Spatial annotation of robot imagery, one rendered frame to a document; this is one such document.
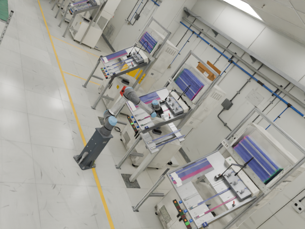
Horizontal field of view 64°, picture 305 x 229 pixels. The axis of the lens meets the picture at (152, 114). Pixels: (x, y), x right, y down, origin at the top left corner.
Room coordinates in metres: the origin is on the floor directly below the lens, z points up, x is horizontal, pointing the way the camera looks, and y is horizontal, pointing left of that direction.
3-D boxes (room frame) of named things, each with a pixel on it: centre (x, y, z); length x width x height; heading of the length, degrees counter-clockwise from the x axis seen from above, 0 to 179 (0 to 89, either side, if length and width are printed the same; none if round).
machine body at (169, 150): (3.79, -0.23, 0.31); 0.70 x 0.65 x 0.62; 45
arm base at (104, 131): (2.74, 0.35, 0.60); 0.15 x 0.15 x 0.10
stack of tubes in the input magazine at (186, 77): (3.66, -0.18, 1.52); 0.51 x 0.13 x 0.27; 45
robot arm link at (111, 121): (2.74, 0.35, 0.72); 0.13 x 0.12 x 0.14; 40
